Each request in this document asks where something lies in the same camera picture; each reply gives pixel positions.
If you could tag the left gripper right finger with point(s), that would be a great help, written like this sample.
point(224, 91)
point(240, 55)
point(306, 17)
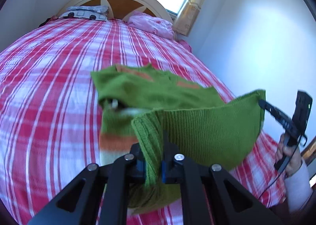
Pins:
point(209, 194)

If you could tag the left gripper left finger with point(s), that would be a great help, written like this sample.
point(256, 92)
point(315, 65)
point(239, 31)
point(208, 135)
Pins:
point(98, 194)

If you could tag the green orange striped knit sweater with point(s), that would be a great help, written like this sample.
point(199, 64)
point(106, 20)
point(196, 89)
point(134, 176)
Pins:
point(143, 105)

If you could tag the person right forearm white sleeve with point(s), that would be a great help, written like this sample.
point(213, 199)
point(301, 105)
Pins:
point(298, 189)

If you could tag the dark clothing beside bed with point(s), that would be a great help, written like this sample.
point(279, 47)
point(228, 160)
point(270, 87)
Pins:
point(53, 18)

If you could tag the person right hand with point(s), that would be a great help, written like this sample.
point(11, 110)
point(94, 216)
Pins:
point(295, 159)

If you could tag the red white plaid bed sheet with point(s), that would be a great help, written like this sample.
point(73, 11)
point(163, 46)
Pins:
point(50, 117)

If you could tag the yellow curtain right panel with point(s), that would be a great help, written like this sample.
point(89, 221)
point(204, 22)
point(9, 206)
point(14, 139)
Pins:
point(187, 16)

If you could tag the pink pillow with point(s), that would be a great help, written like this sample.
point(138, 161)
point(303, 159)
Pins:
point(154, 25)

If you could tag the grey car print pillow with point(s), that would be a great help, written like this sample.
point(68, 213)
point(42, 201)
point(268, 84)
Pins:
point(99, 13)

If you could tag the cream wooden headboard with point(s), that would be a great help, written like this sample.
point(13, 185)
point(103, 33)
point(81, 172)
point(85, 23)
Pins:
point(121, 9)

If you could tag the pink cloth by wall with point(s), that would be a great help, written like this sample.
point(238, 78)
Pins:
point(185, 45)

